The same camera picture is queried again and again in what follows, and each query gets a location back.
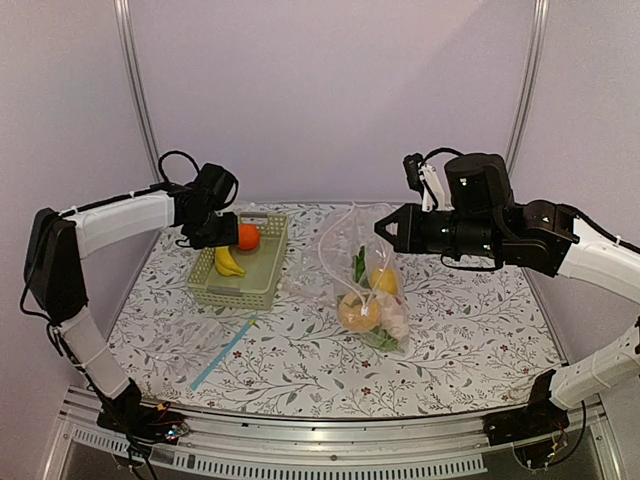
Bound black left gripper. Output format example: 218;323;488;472
187;208;239;250

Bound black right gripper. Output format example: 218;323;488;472
374;202;501;258

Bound yellow toy lemon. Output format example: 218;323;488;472
369;268;399;295

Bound yellow toy banana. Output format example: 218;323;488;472
214;246;246;277

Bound clear pink-zipper zip bag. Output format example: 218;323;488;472
283;203;409;341

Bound green toy grapes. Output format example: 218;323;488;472
362;327;399;352

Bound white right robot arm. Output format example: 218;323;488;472
375;147;639;436

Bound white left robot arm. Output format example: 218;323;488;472
23;163;239;434

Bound clear blue-zipper zip bag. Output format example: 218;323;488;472
150;315;258;391

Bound orange toy orange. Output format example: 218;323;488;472
236;224;261;252

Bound cream perforated plastic basket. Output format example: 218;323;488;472
187;212;288;311

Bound floral patterned table mat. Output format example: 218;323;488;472
108;230;563;418

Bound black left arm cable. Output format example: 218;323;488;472
59;150;236;221

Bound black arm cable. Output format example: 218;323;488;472
59;150;236;221
424;146;640;251

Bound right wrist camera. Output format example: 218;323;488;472
403;153;450;213

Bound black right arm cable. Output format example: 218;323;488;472
424;146;640;251

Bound aluminium left corner post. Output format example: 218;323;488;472
113;0;159;170

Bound aluminium corner post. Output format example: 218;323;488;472
505;0;550;175
113;0;159;170

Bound aluminium front rail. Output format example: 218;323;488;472
42;387;630;479

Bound aluminium right corner post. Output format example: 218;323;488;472
505;0;550;175

